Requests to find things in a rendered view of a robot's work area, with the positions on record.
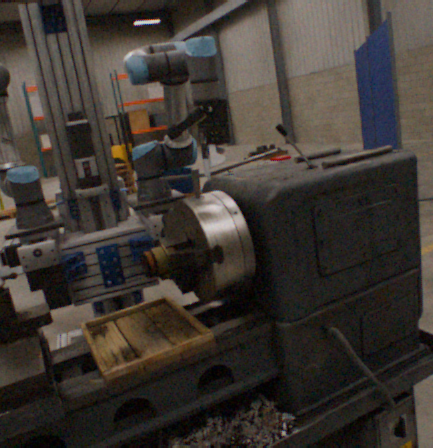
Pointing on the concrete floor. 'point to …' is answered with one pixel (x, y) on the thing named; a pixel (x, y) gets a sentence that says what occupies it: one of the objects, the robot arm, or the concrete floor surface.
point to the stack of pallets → (127, 177)
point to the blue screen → (379, 90)
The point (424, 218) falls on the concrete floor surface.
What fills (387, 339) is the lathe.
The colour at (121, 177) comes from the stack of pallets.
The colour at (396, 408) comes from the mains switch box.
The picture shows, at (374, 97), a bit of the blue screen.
